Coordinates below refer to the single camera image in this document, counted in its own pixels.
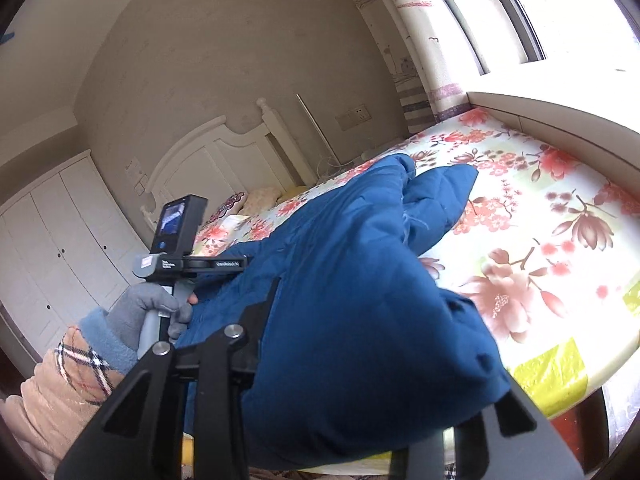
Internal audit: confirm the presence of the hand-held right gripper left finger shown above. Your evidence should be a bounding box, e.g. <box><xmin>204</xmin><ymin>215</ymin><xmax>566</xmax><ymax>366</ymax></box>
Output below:
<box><xmin>54</xmin><ymin>276</ymin><xmax>283</xmax><ymax>480</ymax></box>

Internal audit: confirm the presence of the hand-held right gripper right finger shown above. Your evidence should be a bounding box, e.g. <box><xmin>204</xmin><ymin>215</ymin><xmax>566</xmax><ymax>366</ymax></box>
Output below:
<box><xmin>404</xmin><ymin>384</ymin><xmax>586</xmax><ymax>480</ymax></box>

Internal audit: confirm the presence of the blue quilted jacket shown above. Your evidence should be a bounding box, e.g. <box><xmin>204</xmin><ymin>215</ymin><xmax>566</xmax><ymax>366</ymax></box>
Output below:
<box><xmin>172</xmin><ymin>153</ymin><xmax>512</xmax><ymax>472</ymax></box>

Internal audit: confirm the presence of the person's left hand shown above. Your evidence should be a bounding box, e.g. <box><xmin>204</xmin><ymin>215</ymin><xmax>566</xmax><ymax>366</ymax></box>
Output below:
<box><xmin>107</xmin><ymin>282</ymin><xmax>200</xmax><ymax>354</ymax></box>

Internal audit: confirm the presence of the purple floral pillow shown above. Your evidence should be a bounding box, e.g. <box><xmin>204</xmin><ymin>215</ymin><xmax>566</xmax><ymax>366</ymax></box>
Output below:
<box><xmin>202</xmin><ymin>191</ymin><xmax>249</xmax><ymax>232</ymax></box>

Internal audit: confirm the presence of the white wooden headboard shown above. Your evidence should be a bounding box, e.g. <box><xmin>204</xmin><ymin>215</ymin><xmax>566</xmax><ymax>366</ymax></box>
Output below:
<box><xmin>140</xmin><ymin>97</ymin><xmax>322</xmax><ymax>235</ymax></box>

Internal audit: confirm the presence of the peach pillow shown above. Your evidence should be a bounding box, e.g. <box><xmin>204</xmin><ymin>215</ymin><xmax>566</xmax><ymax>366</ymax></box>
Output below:
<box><xmin>237</xmin><ymin>187</ymin><xmax>284</xmax><ymax>219</ymax></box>

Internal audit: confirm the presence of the white wardrobe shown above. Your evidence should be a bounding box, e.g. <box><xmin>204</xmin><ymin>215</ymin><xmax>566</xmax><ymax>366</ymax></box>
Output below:
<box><xmin>0</xmin><ymin>150</ymin><xmax>152</xmax><ymax>362</ymax></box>

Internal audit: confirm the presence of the bed with floral sheet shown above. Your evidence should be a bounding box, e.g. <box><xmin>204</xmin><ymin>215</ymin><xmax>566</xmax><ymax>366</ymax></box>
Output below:
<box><xmin>192</xmin><ymin>107</ymin><xmax>640</xmax><ymax>422</ymax></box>

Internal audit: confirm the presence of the white nightstand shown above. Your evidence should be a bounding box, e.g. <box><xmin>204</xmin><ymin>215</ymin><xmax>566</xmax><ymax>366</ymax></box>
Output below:
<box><xmin>311</xmin><ymin>144</ymin><xmax>401</xmax><ymax>186</ymax></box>

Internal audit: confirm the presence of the striped patterned curtain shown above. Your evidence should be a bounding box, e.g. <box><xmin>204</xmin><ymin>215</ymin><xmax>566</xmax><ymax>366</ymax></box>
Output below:
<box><xmin>345</xmin><ymin>0</ymin><xmax>473</xmax><ymax>135</ymax></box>

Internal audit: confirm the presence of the white window sill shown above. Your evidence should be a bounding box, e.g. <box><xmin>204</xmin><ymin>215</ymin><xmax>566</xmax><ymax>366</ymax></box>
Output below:
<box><xmin>466</xmin><ymin>66</ymin><xmax>640</xmax><ymax>185</ymax></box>

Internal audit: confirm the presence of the window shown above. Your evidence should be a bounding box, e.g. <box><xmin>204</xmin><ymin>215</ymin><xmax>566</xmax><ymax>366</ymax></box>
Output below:
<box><xmin>472</xmin><ymin>0</ymin><xmax>640</xmax><ymax>75</ymax></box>

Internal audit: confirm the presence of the white cable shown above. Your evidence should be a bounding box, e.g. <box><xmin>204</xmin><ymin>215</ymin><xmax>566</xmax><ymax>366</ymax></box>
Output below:
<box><xmin>315</xmin><ymin>156</ymin><xmax>346</xmax><ymax>177</ymax></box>

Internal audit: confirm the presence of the white wall rod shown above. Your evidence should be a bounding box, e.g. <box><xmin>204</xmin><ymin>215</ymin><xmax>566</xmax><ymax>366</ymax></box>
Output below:
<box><xmin>294</xmin><ymin>93</ymin><xmax>344</xmax><ymax>167</ymax></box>

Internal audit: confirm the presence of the beige wall socket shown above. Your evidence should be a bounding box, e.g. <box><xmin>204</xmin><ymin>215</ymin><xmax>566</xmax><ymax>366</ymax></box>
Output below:
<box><xmin>335</xmin><ymin>104</ymin><xmax>372</xmax><ymax>132</ymax></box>

